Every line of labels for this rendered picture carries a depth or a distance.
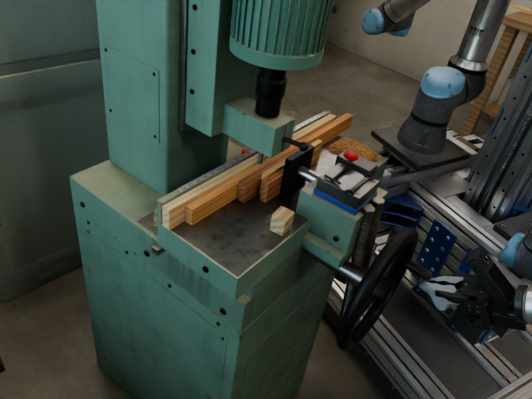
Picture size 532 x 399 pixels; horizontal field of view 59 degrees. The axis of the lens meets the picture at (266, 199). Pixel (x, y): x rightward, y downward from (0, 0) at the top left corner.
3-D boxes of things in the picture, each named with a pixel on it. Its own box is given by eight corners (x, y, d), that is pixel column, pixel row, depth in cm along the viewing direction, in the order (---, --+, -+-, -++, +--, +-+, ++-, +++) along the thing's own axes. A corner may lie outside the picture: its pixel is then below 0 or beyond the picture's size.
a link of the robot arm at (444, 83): (403, 110, 143) (417, 68, 135) (426, 100, 151) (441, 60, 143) (438, 127, 137) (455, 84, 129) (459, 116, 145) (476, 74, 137)
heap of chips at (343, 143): (366, 169, 116) (370, 160, 115) (324, 149, 122) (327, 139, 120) (381, 157, 122) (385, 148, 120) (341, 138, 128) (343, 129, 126)
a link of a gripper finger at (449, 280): (423, 302, 105) (465, 309, 99) (418, 279, 104) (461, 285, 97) (428, 294, 107) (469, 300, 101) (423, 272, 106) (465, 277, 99)
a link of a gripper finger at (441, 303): (417, 310, 103) (460, 317, 97) (412, 287, 102) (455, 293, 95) (423, 302, 105) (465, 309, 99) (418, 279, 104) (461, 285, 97)
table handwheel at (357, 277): (337, 382, 95) (375, 286, 77) (261, 326, 104) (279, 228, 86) (398, 302, 114) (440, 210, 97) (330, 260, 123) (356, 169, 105)
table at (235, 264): (274, 332, 81) (279, 310, 77) (155, 245, 94) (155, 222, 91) (415, 192, 122) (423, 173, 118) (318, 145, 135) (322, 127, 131)
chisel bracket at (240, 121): (270, 165, 97) (275, 129, 91) (220, 138, 103) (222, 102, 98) (290, 153, 102) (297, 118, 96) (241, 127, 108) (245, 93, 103)
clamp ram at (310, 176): (306, 207, 100) (314, 173, 94) (279, 192, 103) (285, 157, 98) (328, 191, 106) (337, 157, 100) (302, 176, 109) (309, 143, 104)
